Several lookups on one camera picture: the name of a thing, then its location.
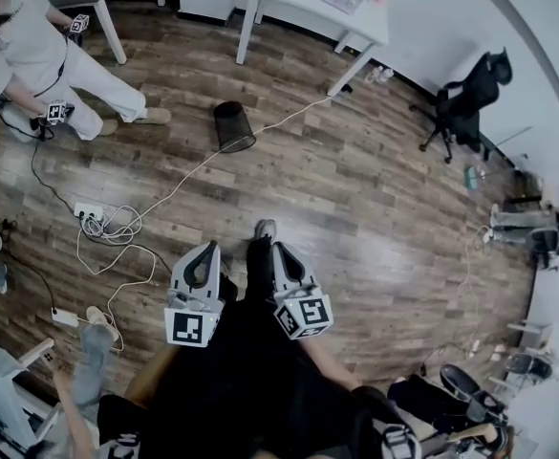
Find person's black clothing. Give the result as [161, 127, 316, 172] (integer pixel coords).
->
[96, 236, 407, 459]

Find black mesh wastebasket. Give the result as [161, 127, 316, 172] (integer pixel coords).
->
[212, 100, 257, 154]

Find black office chair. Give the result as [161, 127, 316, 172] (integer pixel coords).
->
[409, 46, 515, 164]

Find person's left forearm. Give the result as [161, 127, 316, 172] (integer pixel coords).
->
[124, 342, 184, 406]

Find green dustpan with long handle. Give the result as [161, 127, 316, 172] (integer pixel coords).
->
[462, 125, 534, 191]

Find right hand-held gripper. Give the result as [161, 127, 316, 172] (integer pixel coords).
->
[270, 241, 334, 341]

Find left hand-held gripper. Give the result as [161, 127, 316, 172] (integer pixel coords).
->
[163, 240, 226, 349]

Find white power strip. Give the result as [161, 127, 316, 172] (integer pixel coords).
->
[73, 201, 105, 221]

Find looped white cable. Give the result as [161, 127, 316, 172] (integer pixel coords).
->
[76, 206, 159, 353]

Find person's grey shoe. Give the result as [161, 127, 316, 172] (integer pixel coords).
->
[254, 218, 279, 244]

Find thin white cable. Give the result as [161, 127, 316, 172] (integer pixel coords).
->
[421, 225, 494, 359]

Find person's right forearm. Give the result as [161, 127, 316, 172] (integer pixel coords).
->
[301, 336, 362, 391]

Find long white cable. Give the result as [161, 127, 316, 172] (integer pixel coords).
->
[116, 94, 333, 238]

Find white power adapter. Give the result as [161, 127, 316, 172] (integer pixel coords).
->
[51, 306, 83, 328]

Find black swivel chair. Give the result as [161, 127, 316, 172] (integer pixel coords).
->
[439, 362, 508, 426]

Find black cable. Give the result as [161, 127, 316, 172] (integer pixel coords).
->
[0, 77, 79, 212]

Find clear plastic bottles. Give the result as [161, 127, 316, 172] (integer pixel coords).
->
[365, 65, 396, 85]

